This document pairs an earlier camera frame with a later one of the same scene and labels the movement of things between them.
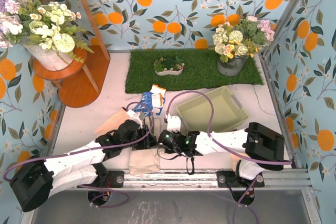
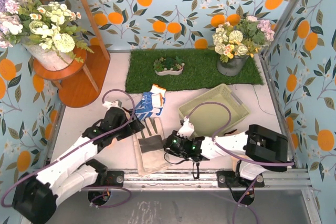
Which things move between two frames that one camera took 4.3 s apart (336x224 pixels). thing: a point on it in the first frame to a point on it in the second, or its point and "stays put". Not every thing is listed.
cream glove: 235,159 stays put
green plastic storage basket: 228,113 stays put
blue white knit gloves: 155,99 stays put
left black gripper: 144,139 to 134,126
